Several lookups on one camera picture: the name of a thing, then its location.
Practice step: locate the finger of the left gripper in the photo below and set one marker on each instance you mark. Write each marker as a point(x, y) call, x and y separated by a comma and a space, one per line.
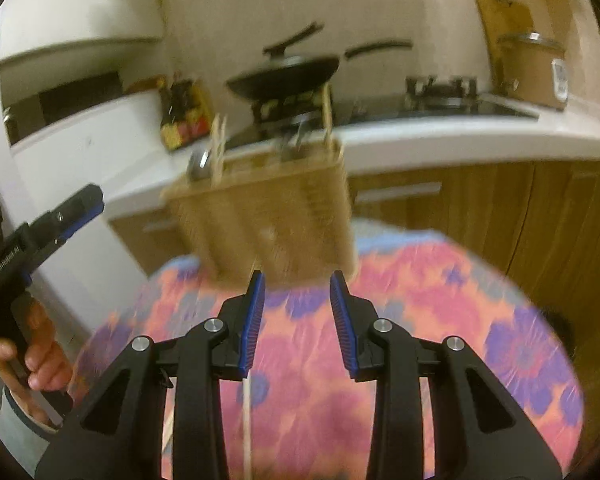
point(90, 193)
point(74, 215)

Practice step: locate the gas stove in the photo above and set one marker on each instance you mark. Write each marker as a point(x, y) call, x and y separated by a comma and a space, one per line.
point(423, 97)

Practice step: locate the black frying pan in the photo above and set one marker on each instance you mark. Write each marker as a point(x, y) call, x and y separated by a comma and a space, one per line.
point(283, 74)

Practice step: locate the tan plastic utensil basket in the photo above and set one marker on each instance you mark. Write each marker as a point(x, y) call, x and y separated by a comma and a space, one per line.
point(290, 219)

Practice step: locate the floral pink tablecloth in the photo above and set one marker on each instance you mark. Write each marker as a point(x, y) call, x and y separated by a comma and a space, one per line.
point(437, 403)

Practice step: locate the metal spoon in basket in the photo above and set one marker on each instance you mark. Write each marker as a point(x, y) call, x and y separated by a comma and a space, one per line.
point(199, 165)

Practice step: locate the white chopstick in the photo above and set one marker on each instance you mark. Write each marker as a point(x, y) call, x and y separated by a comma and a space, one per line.
point(247, 473)

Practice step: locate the wooden cutting board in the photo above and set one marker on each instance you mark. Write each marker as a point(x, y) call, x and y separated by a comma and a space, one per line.
point(501, 18)

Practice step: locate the person's left hand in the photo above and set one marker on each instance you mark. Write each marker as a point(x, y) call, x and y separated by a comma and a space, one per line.
point(49, 367)

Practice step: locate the dark sauce bottles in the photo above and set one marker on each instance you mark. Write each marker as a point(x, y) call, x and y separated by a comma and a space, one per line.
point(187, 113)

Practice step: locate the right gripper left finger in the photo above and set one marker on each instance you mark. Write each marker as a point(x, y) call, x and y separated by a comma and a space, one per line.
point(242, 317)

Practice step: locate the brown rice cooker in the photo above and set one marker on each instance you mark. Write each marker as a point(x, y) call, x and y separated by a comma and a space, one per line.
point(534, 69)

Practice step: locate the grey sleeve forearm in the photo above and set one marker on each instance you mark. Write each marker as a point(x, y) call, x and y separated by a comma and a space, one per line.
point(25, 438)

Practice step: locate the wooden kitchen cabinets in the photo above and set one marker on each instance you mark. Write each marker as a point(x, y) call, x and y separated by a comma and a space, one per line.
point(506, 255)

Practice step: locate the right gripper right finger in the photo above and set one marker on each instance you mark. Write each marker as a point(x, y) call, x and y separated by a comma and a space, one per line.
point(354, 316)

